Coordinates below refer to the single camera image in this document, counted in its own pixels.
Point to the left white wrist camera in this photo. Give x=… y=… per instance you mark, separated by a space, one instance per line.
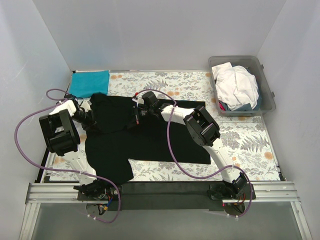
x=85 y=106

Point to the clear plastic bin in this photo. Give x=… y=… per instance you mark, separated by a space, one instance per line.
x=253 y=65

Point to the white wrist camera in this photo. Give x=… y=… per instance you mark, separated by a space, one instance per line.
x=138 y=101
x=85 y=106

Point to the white t shirt in bin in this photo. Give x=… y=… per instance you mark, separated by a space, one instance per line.
x=236 y=82

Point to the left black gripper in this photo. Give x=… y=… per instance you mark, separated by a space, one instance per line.
x=88 y=120

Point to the folded teal t shirt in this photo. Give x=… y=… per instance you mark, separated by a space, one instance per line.
x=85 y=84

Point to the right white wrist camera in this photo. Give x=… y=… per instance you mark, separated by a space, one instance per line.
x=138 y=101

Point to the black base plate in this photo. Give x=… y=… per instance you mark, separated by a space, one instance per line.
x=166 y=195

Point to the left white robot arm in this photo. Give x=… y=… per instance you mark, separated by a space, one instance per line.
x=62 y=138

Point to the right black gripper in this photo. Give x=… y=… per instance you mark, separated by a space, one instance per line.
x=136 y=116

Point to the aluminium frame rail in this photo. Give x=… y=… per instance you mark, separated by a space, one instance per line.
x=64 y=192

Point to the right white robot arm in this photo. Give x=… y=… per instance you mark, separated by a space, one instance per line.
x=205 y=132

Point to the black t shirt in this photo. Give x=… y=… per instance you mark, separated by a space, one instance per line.
x=116 y=138

